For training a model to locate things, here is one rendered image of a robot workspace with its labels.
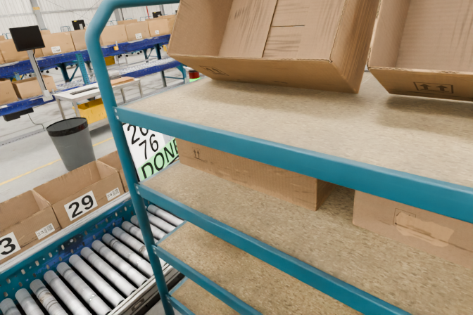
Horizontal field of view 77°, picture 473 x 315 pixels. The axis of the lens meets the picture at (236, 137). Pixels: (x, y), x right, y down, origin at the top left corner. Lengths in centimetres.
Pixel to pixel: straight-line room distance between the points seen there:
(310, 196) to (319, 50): 31
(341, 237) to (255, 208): 17
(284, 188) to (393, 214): 20
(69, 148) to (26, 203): 249
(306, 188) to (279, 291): 26
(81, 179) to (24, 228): 51
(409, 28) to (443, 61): 9
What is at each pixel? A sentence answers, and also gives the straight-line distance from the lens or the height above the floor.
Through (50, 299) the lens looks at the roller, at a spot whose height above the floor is 75.
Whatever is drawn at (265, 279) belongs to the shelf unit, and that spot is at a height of 134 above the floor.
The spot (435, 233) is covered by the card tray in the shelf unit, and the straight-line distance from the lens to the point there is 56.
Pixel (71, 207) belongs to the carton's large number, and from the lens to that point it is 193.
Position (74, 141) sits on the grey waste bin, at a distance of 453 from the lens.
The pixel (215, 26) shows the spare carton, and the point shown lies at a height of 187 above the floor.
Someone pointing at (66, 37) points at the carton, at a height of 164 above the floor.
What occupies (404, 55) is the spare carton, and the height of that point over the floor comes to 181.
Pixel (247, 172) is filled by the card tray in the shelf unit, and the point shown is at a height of 158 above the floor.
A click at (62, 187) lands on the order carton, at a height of 97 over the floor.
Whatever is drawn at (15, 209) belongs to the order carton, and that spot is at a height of 97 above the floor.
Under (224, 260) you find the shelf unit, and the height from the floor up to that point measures 134.
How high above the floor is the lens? 192
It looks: 24 degrees down
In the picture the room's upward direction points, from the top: 6 degrees counter-clockwise
